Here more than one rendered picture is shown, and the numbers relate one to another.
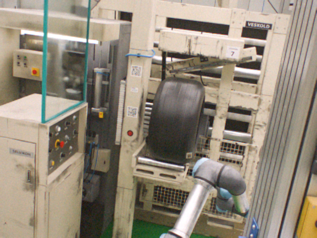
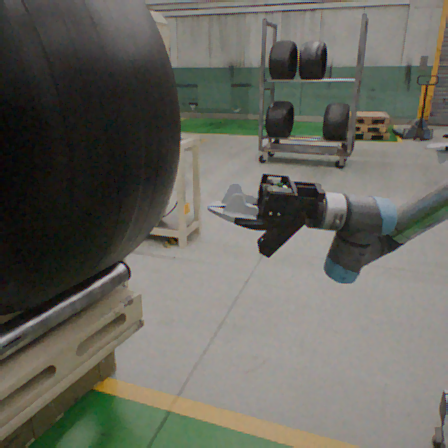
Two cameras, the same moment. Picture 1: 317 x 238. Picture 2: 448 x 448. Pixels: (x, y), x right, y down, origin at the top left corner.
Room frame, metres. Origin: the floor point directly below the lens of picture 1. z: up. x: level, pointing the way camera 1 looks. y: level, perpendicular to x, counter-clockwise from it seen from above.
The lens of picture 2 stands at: (1.90, 0.39, 1.27)
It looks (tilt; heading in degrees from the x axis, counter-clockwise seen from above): 20 degrees down; 288
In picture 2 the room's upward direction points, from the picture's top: straight up
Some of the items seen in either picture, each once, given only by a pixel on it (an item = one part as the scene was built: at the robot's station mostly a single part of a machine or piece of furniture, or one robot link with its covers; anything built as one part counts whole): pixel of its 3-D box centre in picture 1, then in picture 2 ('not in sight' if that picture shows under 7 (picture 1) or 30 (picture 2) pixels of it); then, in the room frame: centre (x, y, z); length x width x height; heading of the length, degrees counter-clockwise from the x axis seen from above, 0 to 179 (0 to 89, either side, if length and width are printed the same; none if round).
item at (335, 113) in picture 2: not in sight; (309, 95); (2.63, -5.72, 0.96); 1.33 x 0.64 x 1.92; 177
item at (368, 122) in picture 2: not in sight; (367, 124); (1.77, -8.91, 0.22); 1.27 x 0.90 x 0.44; 89
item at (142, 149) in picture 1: (141, 151); not in sight; (2.51, 0.10, 0.90); 0.40 x 0.03 x 0.10; 170
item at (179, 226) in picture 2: not in sight; (157, 188); (3.37, -2.41, 0.40); 0.60 x 0.35 x 0.80; 179
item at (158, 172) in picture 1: (159, 171); (52, 349); (2.34, -0.05, 0.83); 0.36 x 0.09 x 0.06; 80
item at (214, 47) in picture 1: (201, 45); not in sight; (2.75, -0.26, 1.71); 0.61 x 0.25 x 0.15; 80
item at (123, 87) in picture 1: (121, 112); not in sight; (2.49, 0.26, 1.19); 0.05 x 0.04 x 0.48; 170
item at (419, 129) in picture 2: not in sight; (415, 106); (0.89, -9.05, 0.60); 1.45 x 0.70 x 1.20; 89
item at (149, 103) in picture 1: (149, 118); not in sight; (2.89, 0.07, 1.05); 0.20 x 0.15 x 0.30; 80
